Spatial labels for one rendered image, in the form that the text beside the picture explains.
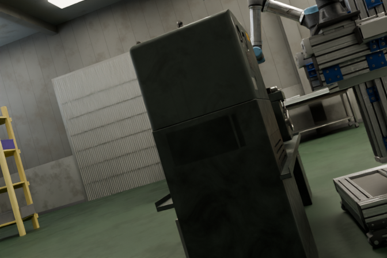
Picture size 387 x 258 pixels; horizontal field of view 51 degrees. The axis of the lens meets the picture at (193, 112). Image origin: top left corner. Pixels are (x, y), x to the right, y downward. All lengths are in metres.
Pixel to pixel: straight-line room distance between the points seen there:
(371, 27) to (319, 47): 0.27
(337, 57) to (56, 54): 10.02
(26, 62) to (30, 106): 1.23
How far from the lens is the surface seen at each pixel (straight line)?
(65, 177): 11.55
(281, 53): 10.20
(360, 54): 2.28
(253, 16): 2.85
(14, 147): 8.59
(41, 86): 11.81
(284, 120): 2.90
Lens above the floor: 0.78
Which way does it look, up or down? 3 degrees up
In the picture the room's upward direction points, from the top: 17 degrees counter-clockwise
